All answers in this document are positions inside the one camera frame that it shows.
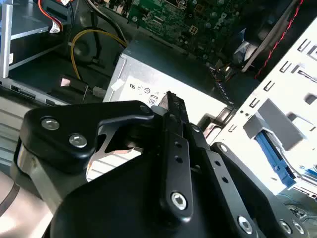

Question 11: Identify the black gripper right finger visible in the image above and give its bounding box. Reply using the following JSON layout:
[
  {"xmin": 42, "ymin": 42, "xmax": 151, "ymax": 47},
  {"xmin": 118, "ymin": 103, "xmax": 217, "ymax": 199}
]
[{"xmin": 184, "ymin": 122, "xmax": 311, "ymax": 238}]

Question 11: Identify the hard disk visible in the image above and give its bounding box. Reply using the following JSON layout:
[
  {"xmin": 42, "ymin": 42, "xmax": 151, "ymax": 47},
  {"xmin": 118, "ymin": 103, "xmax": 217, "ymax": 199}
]
[{"xmin": 256, "ymin": 130, "xmax": 298, "ymax": 193}]

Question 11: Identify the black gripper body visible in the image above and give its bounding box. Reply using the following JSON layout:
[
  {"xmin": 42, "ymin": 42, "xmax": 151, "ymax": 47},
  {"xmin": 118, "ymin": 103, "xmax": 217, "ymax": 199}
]
[{"xmin": 49, "ymin": 153, "xmax": 240, "ymax": 238}]

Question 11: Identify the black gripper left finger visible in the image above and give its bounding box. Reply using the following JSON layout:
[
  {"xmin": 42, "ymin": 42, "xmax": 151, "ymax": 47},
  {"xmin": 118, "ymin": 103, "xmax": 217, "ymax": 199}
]
[{"xmin": 20, "ymin": 91, "xmax": 194, "ymax": 222}]

